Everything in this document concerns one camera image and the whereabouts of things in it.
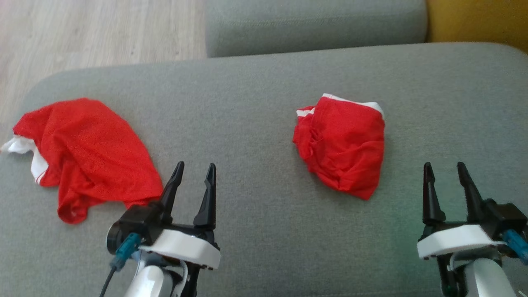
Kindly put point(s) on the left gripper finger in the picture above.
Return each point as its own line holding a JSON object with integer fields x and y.
{"x": 173, "y": 189}
{"x": 209, "y": 202}

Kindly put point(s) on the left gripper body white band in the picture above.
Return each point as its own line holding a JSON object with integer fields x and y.
{"x": 185, "y": 247}

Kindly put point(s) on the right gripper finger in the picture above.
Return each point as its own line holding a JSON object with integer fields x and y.
{"x": 472, "y": 198}
{"x": 431, "y": 198}

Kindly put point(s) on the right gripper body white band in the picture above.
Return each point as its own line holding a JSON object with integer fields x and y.
{"x": 458, "y": 241}

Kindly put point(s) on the red jersey with white sleeves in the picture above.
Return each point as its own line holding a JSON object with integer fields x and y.
{"x": 90, "y": 144}

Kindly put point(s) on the red mesh garment white trim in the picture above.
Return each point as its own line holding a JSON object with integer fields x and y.
{"x": 346, "y": 144}

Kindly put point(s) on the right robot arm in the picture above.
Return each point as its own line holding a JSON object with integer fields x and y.
{"x": 486, "y": 280}

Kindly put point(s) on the large grey sofa seat cushion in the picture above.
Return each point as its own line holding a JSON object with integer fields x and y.
{"x": 247, "y": 103}

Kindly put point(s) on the yellow sofa back cushion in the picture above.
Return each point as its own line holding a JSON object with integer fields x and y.
{"x": 474, "y": 20}

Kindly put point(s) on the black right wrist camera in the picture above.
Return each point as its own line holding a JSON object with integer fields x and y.
{"x": 509, "y": 218}

